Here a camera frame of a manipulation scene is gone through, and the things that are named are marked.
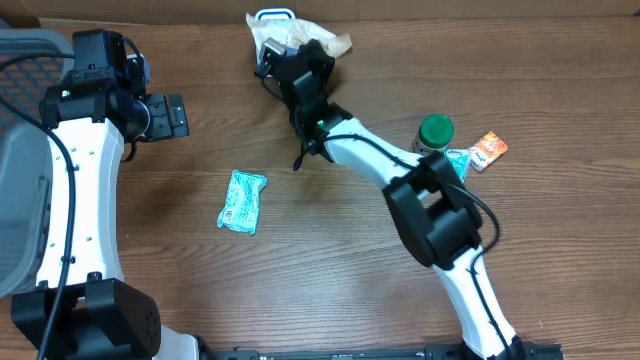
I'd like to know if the brown PanTree snack bag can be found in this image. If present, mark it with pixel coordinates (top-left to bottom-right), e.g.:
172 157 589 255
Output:
245 13 352 63

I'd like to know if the teal tissue packet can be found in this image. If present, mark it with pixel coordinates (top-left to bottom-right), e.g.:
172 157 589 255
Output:
217 169 268 235

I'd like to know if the green lid jar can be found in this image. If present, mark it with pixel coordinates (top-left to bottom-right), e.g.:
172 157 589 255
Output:
412 114 455 156

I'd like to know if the teal gum packet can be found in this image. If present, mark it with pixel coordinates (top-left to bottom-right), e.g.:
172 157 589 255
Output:
444 149 471 183

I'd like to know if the orange snack packet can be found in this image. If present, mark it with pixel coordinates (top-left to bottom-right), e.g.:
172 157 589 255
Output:
469 131 508 172

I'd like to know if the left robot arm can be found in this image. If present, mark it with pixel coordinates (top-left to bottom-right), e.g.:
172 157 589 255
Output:
11 29 206 359

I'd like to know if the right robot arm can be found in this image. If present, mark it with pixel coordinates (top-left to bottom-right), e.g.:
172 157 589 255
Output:
255 38 525 359

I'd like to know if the white barcode scanner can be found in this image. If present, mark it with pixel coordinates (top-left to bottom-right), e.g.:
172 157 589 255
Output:
255 7 296 21

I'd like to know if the grey plastic shopping basket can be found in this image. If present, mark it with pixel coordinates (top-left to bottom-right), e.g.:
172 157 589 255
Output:
1 29 73 298

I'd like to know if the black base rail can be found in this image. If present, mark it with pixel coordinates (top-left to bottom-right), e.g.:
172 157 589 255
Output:
207 341 565 360

